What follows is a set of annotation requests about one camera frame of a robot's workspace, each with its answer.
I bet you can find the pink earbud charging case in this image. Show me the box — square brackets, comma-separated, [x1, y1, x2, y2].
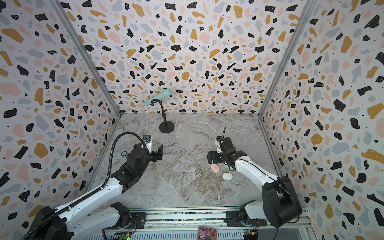
[211, 164, 220, 174]

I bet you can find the white earbud charging case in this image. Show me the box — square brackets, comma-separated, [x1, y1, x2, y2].
[222, 173, 233, 181]

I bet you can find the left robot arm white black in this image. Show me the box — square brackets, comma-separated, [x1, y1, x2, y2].
[22, 144, 163, 240]

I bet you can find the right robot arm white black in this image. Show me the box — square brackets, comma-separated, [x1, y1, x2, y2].
[207, 136, 303, 228]

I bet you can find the black microphone stand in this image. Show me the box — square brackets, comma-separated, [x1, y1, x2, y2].
[151, 99, 175, 134]

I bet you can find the mint green microphone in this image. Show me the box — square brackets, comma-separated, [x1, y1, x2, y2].
[142, 89, 172, 107]

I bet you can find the colourful card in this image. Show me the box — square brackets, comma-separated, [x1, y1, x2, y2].
[197, 227, 218, 240]

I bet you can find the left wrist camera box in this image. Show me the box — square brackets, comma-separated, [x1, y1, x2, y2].
[142, 135, 152, 155]

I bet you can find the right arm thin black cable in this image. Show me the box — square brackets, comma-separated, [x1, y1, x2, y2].
[221, 126, 301, 240]

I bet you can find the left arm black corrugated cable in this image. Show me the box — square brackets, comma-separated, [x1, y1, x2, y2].
[20, 131, 148, 240]

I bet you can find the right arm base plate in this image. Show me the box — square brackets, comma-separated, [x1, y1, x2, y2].
[224, 210, 267, 228]

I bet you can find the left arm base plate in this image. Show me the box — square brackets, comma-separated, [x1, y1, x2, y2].
[107, 212, 147, 232]

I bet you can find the aluminium rail frame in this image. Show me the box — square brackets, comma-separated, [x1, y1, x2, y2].
[82, 207, 316, 240]

